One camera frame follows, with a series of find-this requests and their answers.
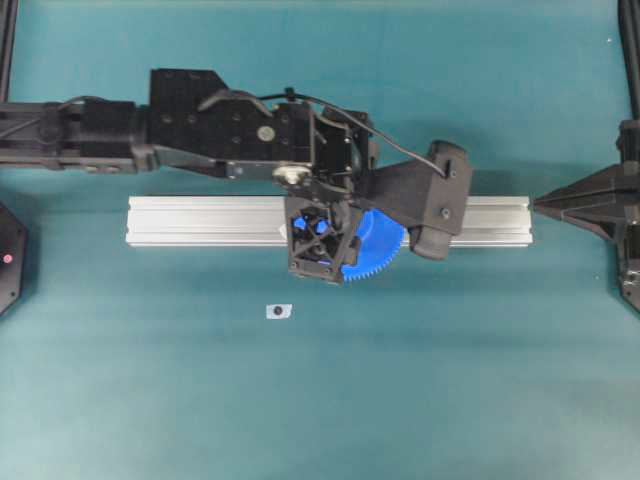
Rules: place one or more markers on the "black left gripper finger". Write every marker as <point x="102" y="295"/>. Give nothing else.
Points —
<point x="321" y="238"/>

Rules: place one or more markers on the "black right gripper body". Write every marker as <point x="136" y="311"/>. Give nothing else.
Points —
<point x="627" y="198"/>

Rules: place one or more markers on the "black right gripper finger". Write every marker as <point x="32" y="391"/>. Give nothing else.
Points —
<point x="604" y="181"/>
<point x="606" y="227"/>

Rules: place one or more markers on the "silver aluminium extrusion rail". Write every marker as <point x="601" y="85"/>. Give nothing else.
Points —
<point x="253" y="221"/>

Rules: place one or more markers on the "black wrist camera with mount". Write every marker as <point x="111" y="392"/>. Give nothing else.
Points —
<point x="429" y="204"/>

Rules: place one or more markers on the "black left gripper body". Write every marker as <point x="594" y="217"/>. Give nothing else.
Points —
<point x="332" y="153"/>

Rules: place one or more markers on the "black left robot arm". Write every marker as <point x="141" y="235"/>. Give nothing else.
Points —
<point x="193" y="121"/>

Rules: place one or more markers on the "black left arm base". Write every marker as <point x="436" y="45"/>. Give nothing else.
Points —
<point x="12" y="255"/>

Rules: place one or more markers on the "black left frame post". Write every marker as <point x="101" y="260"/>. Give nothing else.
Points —
<point x="9" y="12"/>

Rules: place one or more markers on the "small white marker sticker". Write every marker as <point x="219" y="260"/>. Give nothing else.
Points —
<point x="278" y="311"/>

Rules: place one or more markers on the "large blue plastic gear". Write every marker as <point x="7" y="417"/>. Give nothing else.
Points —
<point x="381" y="239"/>

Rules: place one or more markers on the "black right frame post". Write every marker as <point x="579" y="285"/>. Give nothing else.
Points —
<point x="628" y="22"/>

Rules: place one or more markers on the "black frame post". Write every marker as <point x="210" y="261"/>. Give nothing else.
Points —
<point x="9" y="12"/>
<point x="628" y="22"/>

